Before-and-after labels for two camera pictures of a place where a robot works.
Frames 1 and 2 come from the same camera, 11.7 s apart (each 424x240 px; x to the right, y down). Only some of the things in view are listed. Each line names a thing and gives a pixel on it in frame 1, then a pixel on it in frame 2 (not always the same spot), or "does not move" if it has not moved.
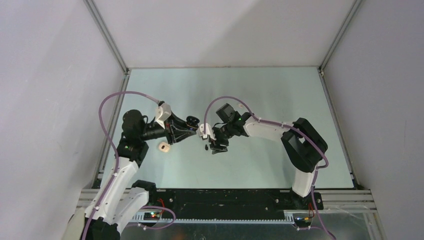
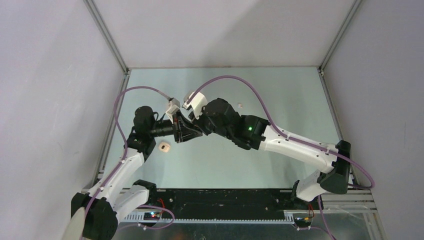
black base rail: (232, 204) does not move
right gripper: (215, 145) → (198, 123)
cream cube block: (164, 147) does not move
